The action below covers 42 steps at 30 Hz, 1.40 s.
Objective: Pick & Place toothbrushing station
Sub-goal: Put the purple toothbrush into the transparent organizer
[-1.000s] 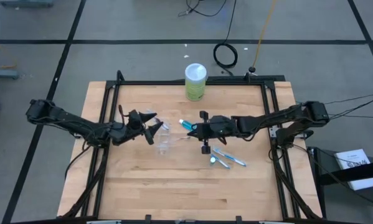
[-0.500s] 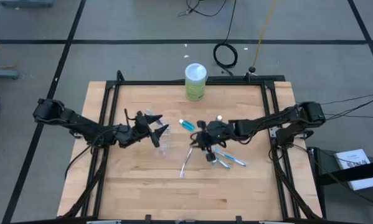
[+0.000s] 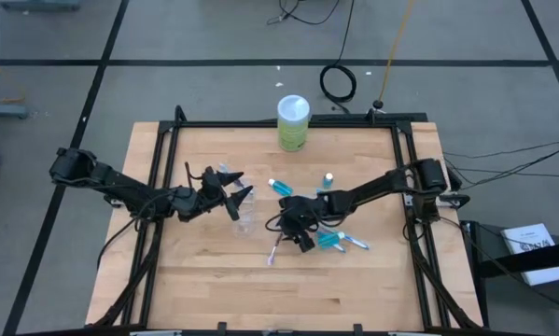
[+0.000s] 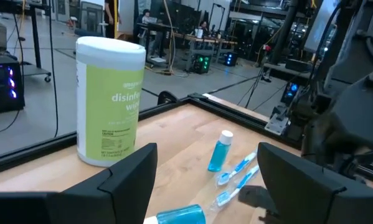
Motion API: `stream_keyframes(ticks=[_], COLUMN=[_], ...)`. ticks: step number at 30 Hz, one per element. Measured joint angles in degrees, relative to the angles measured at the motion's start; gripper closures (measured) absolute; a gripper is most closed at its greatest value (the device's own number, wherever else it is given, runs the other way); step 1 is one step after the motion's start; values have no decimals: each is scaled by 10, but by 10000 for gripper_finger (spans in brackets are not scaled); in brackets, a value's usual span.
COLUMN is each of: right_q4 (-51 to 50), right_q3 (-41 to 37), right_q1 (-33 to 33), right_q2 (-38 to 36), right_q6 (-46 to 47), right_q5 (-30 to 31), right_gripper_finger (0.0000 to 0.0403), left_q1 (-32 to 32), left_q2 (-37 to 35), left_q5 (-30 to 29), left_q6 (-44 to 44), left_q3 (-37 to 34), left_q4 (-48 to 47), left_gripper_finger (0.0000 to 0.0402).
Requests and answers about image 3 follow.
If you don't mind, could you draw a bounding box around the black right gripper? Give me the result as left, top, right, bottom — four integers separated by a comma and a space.
277, 194, 329, 254

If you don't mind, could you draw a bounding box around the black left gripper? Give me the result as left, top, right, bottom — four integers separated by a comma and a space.
196, 165, 256, 222

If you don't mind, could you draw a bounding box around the green disinfecting wipes canister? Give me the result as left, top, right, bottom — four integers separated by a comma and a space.
276, 94, 311, 153

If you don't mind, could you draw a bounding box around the black cart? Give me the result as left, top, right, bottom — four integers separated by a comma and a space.
459, 218, 559, 336

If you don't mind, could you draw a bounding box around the white booklet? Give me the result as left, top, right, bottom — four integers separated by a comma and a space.
500, 222, 559, 287

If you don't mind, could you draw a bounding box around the grey metal bar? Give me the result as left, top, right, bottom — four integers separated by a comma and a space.
0, 0, 82, 13
0, 102, 31, 119

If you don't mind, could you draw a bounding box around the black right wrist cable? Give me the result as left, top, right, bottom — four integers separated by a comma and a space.
263, 204, 325, 234

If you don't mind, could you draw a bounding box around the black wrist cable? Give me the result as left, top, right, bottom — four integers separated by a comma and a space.
184, 161, 204, 181
263, 204, 325, 234

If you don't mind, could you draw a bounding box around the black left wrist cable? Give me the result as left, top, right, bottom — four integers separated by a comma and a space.
184, 161, 204, 181

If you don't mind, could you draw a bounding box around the black aluminium table frame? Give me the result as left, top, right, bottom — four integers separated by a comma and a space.
85, 105, 486, 336

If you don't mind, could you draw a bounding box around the coiled black cable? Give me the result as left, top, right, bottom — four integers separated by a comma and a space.
319, 0, 357, 116

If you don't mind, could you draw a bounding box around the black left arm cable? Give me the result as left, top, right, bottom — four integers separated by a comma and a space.
95, 217, 143, 273

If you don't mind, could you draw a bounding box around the loose black cable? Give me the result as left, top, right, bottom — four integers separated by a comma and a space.
267, 0, 342, 27

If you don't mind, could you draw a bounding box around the yellow cable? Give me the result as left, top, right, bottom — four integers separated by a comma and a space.
370, 0, 415, 113

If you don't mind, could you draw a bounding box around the orange cable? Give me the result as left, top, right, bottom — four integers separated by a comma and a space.
0, 49, 27, 105

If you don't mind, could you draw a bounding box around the thin black cable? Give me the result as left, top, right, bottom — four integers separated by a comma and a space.
446, 142, 559, 190
441, 138, 559, 160

